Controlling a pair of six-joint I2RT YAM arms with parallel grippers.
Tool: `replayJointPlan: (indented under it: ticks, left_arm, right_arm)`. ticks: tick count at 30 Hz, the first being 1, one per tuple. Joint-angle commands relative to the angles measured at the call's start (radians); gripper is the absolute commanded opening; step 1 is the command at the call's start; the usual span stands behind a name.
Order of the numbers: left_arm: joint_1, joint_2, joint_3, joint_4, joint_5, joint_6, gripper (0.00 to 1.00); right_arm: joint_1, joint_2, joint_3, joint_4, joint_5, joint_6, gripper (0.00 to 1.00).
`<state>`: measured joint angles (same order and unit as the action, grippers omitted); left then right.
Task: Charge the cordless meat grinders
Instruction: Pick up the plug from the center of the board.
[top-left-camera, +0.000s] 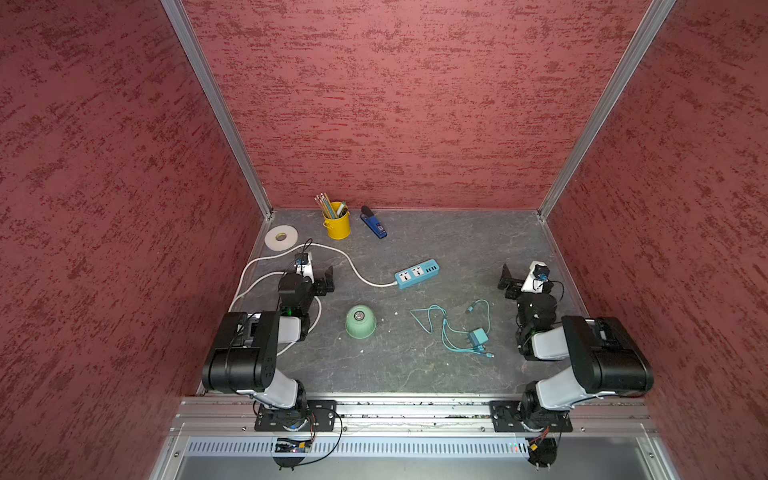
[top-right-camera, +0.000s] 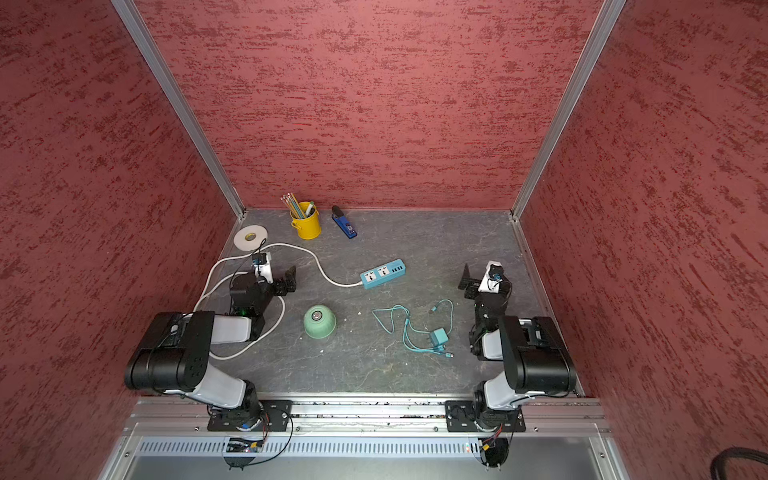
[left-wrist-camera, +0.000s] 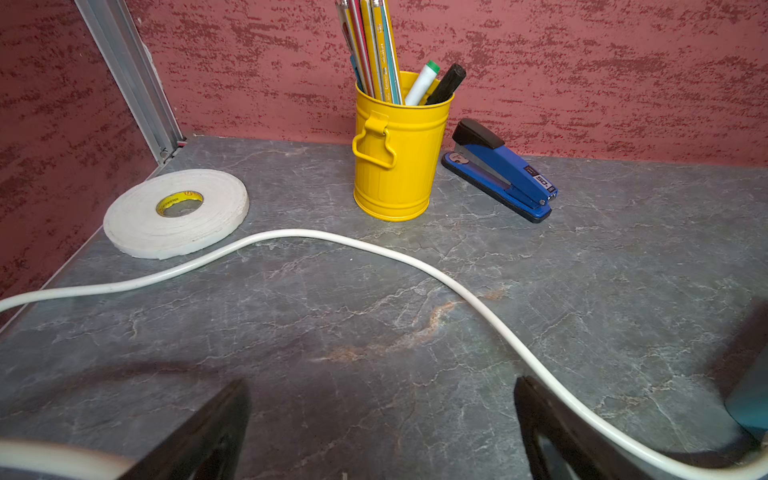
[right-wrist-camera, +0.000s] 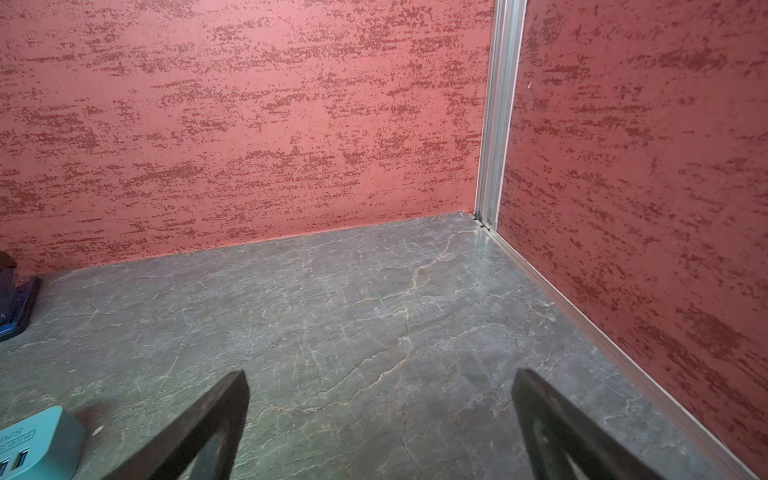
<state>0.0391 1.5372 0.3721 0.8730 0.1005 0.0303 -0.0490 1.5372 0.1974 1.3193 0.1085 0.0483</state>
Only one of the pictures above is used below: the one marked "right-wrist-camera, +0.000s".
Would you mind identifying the right corner aluminium post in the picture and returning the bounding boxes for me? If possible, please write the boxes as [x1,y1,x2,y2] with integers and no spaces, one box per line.
[474,0,527,231]

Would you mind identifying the blue black stapler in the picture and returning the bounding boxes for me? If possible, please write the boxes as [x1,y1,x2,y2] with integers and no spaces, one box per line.
[1,251,42,341]

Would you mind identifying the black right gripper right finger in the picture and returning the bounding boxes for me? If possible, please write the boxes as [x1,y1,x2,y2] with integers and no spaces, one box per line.
[511,369,660,479]

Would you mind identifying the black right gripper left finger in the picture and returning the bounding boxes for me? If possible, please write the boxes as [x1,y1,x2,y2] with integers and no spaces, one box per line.
[106,370,250,479]

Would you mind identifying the teal power strip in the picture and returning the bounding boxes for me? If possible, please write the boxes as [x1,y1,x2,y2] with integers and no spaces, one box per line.
[1,406,86,480]

